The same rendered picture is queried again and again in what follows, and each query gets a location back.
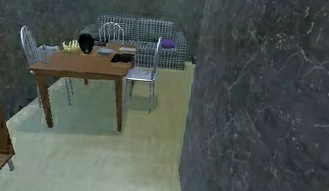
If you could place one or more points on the grey plate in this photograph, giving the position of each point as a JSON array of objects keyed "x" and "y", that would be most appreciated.
[{"x": 105, "y": 51}]

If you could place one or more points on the yellow bananas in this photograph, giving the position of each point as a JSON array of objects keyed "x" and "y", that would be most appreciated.
[{"x": 71, "y": 46}]

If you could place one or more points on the brown wooden table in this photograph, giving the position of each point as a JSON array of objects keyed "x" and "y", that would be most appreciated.
[{"x": 81, "y": 64}]

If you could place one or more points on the grey checked sofa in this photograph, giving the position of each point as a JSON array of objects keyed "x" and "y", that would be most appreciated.
[{"x": 152, "y": 32}]

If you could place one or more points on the silver metal chair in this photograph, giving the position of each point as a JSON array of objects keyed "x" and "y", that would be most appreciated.
[
  {"x": 111, "y": 32},
  {"x": 31, "y": 49},
  {"x": 144, "y": 74}
]

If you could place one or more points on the black laptop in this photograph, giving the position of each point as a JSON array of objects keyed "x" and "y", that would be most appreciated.
[{"x": 122, "y": 58}]

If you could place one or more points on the black round pot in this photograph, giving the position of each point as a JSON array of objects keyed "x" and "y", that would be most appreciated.
[{"x": 85, "y": 43}]

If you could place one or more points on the pale book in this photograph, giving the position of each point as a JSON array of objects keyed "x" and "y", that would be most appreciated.
[{"x": 127, "y": 49}]

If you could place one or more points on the purple cushion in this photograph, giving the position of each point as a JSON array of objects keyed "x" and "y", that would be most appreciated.
[{"x": 168, "y": 43}]

